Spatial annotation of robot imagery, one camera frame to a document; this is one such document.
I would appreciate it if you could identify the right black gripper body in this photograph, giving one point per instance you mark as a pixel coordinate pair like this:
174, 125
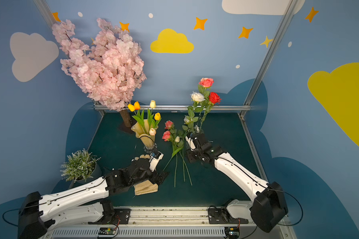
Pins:
196, 146

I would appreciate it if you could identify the white tulip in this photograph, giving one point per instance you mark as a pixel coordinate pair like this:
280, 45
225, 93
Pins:
177, 146
151, 120

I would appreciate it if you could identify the pale pink tulip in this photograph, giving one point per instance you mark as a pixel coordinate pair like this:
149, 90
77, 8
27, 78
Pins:
152, 131

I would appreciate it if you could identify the red rose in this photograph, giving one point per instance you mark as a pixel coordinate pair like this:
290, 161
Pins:
213, 99

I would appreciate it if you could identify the orange yellow tulip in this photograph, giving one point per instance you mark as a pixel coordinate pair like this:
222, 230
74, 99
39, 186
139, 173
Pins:
139, 115

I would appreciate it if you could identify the pink rose with stem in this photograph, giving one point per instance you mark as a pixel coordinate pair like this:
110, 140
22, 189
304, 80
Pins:
204, 88

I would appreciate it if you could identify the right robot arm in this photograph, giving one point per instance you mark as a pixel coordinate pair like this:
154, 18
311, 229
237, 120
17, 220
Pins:
268, 205

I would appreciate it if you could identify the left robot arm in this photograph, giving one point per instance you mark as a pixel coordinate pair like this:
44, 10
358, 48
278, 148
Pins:
36, 212

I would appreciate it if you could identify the cream work glove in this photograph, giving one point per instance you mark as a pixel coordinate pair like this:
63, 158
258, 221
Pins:
145, 187

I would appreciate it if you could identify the clear glass vase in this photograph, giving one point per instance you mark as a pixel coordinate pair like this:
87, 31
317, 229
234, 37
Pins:
197, 130

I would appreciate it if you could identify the yellow fluted glass vase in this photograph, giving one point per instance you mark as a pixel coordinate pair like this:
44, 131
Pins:
143, 134

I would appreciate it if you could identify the small potted green plant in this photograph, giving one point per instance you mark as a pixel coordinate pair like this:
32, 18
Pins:
80, 165

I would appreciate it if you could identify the left circuit board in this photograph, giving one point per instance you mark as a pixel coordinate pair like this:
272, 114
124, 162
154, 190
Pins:
107, 232

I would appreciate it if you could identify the circuit board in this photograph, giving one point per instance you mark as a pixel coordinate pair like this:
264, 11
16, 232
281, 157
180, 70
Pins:
107, 232
231, 233

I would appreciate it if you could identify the right circuit board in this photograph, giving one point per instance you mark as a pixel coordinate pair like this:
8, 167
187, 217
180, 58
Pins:
231, 233

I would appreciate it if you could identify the pink cherry blossom tree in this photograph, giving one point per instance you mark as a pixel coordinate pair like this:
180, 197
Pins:
110, 70

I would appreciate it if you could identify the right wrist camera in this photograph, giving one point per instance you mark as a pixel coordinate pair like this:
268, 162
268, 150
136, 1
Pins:
190, 143

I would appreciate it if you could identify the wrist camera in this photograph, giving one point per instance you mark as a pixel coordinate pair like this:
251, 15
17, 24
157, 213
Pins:
155, 157
190, 143

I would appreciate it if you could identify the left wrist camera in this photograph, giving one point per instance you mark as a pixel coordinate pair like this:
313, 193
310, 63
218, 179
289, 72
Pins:
155, 157

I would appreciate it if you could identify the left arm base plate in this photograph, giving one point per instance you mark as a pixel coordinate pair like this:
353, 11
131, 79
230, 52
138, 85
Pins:
115, 217

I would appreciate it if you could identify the aluminium back frame rail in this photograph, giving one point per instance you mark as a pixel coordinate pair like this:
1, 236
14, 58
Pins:
184, 107

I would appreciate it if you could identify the front aluminium rail base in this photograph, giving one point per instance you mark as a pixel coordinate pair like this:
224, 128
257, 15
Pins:
164, 223

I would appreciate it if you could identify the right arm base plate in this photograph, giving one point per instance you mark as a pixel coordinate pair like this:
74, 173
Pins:
220, 216

